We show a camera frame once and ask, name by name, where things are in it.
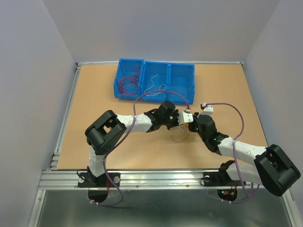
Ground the right blue bin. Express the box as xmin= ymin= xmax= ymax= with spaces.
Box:
xmin=169 ymin=63 xmax=195 ymax=105

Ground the aluminium front rail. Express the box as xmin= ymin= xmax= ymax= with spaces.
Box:
xmin=39 ymin=168 xmax=291 ymax=190

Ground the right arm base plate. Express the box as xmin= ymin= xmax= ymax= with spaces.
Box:
xmin=200 ymin=172 xmax=241 ymax=187

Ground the left blue bin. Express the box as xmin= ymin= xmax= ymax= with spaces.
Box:
xmin=113 ymin=58 xmax=144 ymax=100

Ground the purple cable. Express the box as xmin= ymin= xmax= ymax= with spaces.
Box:
xmin=103 ymin=90 xmax=191 ymax=206
xmin=205 ymin=102 xmax=260 ymax=204

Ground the white wire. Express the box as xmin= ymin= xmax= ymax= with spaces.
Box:
xmin=143 ymin=73 xmax=168 ymax=98

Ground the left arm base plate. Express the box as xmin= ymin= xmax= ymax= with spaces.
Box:
xmin=78 ymin=172 xmax=121 ymax=189

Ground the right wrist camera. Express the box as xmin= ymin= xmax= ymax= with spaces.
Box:
xmin=198 ymin=103 xmax=214 ymax=116

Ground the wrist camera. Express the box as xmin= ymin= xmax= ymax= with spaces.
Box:
xmin=198 ymin=103 xmax=214 ymax=116
xmin=178 ymin=111 xmax=193 ymax=125

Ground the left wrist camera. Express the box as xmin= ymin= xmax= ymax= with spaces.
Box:
xmin=178 ymin=111 xmax=193 ymax=125

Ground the blue bin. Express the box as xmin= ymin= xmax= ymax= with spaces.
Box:
xmin=169 ymin=63 xmax=195 ymax=105
xmin=140 ymin=61 xmax=169 ymax=103
xmin=113 ymin=58 xmax=144 ymax=100

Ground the wire bundle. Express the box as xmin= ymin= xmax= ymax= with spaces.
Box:
xmin=170 ymin=122 xmax=198 ymax=143

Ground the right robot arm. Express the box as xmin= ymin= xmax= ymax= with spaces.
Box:
xmin=188 ymin=113 xmax=301 ymax=196

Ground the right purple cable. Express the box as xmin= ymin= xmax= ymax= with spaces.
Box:
xmin=205 ymin=102 xmax=260 ymax=204

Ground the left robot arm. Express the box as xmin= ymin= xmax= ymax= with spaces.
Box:
xmin=85 ymin=101 xmax=191 ymax=186

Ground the dark red wire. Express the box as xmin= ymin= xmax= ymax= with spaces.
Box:
xmin=118 ymin=65 xmax=143 ymax=95

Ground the middle blue bin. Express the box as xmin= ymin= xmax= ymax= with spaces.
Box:
xmin=140 ymin=61 xmax=169 ymax=103

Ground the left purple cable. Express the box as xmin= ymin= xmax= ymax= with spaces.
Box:
xmin=103 ymin=90 xmax=191 ymax=206

